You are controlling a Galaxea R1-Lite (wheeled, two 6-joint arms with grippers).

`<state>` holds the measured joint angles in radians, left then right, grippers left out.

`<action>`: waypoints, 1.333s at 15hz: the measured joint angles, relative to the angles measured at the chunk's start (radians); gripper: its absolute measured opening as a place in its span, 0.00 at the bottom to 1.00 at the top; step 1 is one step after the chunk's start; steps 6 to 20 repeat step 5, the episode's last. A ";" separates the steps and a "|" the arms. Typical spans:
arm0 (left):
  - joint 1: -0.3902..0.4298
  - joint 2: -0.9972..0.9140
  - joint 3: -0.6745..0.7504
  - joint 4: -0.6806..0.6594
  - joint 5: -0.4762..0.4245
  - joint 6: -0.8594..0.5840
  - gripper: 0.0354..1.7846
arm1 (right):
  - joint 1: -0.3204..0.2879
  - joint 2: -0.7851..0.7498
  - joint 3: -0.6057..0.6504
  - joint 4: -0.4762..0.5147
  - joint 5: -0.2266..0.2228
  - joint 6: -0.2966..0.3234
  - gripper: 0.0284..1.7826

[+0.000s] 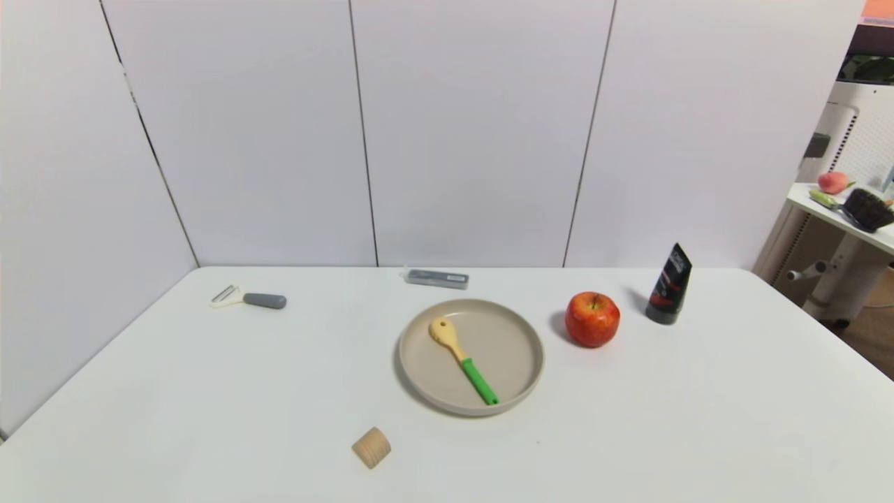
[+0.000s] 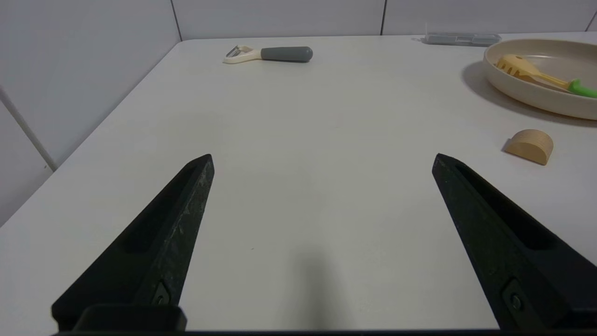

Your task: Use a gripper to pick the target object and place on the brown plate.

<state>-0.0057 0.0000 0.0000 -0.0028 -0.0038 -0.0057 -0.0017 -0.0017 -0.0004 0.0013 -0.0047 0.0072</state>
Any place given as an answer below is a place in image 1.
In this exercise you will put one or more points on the white table pedestal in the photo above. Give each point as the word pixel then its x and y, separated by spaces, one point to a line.
pixel 845 276

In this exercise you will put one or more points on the green vegetable piece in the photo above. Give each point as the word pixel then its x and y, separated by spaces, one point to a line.
pixel 824 199

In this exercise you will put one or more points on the white side table top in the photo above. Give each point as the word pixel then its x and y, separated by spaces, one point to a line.
pixel 810 202

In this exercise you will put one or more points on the red apple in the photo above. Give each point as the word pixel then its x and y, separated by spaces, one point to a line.
pixel 592 320

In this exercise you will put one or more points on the dark screen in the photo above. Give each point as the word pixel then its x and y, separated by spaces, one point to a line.
pixel 869 68

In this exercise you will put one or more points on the grey slim plastic case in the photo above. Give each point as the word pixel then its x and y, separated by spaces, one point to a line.
pixel 437 278

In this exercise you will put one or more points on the beige brown round plate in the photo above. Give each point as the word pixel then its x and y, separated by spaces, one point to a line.
pixel 503 342

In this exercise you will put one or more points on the small wooden cylinder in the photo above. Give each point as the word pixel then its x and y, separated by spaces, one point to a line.
pixel 371 448

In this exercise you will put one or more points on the black squeeze tube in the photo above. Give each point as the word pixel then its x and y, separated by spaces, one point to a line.
pixel 669 286

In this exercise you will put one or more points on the white pegboard stand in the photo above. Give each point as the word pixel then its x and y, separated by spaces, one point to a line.
pixel 862 133

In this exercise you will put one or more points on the pink peach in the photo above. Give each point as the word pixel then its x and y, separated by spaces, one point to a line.
pixel 832 182

